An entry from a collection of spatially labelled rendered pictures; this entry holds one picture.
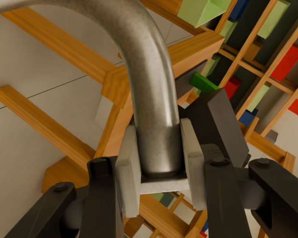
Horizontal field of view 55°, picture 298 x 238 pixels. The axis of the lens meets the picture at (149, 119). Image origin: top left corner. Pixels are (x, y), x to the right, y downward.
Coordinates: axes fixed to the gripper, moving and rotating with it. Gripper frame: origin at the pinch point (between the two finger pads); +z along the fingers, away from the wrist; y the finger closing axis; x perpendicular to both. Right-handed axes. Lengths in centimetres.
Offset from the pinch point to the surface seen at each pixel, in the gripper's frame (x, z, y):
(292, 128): -195, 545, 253
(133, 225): -315, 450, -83
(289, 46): -29, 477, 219
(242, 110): -140, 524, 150
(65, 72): -6, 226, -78
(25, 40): 20, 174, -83
